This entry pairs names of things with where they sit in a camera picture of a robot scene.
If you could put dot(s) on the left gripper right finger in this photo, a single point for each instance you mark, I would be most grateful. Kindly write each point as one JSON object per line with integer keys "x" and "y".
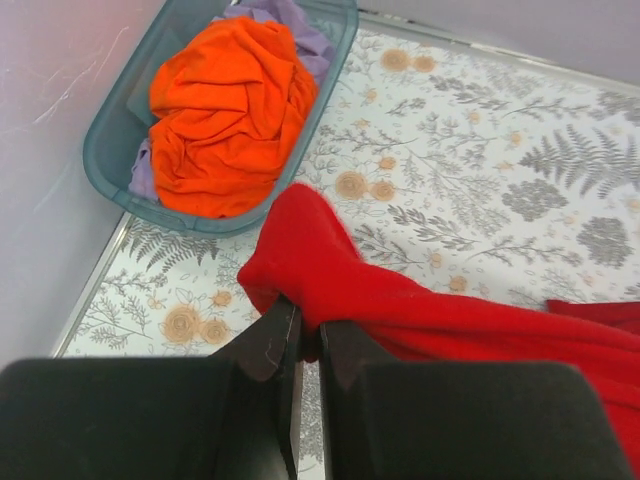
{"x": 385, "y": 418}

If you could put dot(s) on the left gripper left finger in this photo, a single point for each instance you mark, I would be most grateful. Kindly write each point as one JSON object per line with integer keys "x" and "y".
{"x": 230, "y": 415}

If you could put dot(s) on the red t shirt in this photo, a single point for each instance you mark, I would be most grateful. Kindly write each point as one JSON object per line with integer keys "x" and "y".
{"x": 305, "y": 253}

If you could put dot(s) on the floral table mat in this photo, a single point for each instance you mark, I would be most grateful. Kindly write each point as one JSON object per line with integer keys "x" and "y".
{"x": 471, "y": 173}

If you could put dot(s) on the orange t shirt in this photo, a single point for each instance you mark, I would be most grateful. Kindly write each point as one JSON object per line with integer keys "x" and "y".
{"x": 230, "y": 107}

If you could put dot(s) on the teal plastic bin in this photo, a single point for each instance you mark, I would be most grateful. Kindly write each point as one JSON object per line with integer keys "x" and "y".
{"x": 124, "y": 119}

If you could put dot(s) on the lilac t shirt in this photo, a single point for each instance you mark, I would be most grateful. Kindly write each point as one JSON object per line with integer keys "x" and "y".
{"x": 312, "y": 47}

